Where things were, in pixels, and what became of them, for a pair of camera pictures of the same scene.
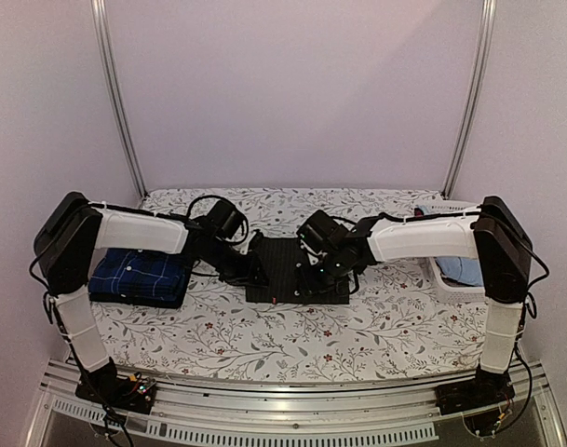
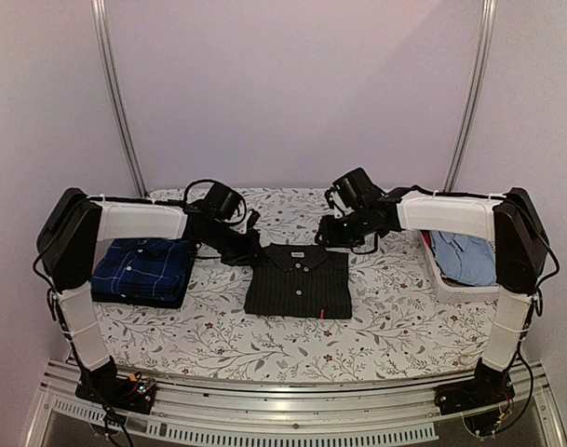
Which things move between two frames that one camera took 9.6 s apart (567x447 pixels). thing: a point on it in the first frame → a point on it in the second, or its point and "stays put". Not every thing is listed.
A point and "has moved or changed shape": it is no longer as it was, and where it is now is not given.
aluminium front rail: x=296 y=418 stays put
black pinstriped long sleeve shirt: x=280 y=256 has moved or changed shape
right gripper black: x=308 y=284 → x=328 y=236
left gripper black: x=249 y=276 → x=249 y=252
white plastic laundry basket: x=452 y=294 stays put
